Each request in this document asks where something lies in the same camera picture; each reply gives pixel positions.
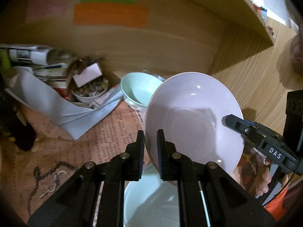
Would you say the pink sticky note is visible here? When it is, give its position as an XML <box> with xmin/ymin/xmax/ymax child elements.
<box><xmin>25</xmin><ymin>0</ymin><xmax>68</xmax><ymax>23</ymax></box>

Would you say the orange sticky note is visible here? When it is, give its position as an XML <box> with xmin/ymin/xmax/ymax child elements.
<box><xmin>73</xmin><ymin>3</ymin><xmax>149</xmax><ymax>28</ymax></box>

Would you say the rolled newspaper stack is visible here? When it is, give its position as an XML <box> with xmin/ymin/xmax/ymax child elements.
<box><xmin>1</xmin><ymin>44</ymin><xmax>77</xmax><ymax>85</ymax></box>

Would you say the person's right hand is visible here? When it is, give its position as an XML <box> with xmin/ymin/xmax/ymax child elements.
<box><xmin>256</xmin><ymin>158</ymin><xmax>272</xmax><ymax>196</ymax></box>

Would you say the light blue paper sheet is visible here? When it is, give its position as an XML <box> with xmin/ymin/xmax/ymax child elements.
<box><xmin>5</xmin><ymin>71</ymin><xmax>123</xmax><ymax>140</ymax></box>

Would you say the mint green plate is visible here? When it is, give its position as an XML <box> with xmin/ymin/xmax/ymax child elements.
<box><xmin>124</xmin><ymin>163</ymin><xmax>180</xmax><ymax>227</ymax></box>

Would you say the brown newspaper shelf liner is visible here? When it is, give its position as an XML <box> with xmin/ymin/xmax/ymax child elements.
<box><xmin>1</xmin><ymin>101</ymin><xmax>143</xmax><ymax>222</ymax></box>

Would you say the dark wine bottle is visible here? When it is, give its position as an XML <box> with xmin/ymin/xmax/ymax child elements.
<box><xmin>1</xmin><ymin>75</ymin><xmax>37</xmax><ymax>152</ymax></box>

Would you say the white paper box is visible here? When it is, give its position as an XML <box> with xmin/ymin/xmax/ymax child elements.
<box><xmin>73</xmin><ymin>63</ymin><xmax>103</xmax><ymax>88</ymax></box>

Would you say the white ceramic bowl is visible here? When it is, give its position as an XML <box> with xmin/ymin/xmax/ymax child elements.
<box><xmin>144</xmin><ymin>72</ymin><xmax>244</xmax><ymax>174</ymax></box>

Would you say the mint green ceramic bowl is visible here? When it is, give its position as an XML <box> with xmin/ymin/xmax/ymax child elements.
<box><xmin>120</xmin><ymin>72</ymin><xmax>163</xmax><ymax>113</ymax></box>

